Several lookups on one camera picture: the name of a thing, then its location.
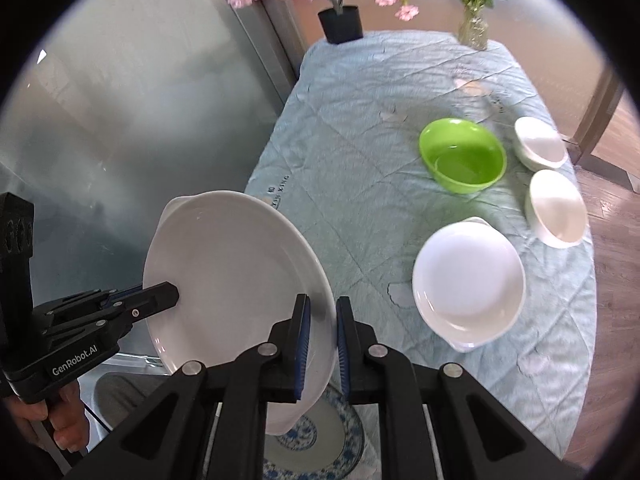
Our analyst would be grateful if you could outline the green plastic bowl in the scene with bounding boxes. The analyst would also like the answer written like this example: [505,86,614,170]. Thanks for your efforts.
[418,118,506,195]

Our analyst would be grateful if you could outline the grey chair seat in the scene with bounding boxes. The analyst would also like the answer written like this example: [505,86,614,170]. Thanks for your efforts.
[78,353,169,448]

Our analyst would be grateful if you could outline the light blue quilted tablecloth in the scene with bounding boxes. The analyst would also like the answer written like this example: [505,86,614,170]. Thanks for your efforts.
[246,30,597,455]

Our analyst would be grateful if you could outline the white ceramic bowl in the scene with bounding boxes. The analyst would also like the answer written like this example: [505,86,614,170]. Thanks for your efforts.
[514,117,568,171]
[525,169,588,249]

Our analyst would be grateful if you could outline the white plate with handles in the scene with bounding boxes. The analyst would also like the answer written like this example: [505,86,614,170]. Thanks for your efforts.
[143,191,336,436]

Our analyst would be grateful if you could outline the blue patterned plate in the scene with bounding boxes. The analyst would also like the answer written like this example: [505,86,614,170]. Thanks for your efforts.
[262,386,364,480]

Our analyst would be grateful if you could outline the left hand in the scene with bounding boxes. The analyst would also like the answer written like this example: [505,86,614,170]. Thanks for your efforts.
[2,380,90,452]

